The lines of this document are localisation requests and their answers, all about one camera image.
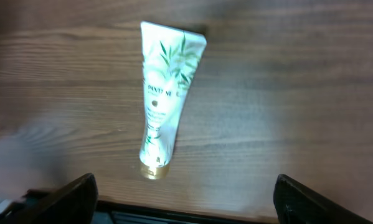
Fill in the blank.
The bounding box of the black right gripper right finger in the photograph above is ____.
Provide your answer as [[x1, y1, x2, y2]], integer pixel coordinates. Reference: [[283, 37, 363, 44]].
[[273, 174, 373, 224]]

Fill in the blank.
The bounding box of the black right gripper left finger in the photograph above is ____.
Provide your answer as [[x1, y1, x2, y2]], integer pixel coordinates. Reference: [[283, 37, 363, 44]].
[[2, 173, 98, 224]]

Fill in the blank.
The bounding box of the white Pantene tube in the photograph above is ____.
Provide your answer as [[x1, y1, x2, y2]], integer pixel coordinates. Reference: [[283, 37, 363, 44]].
[[139, 21, 207, 180]]

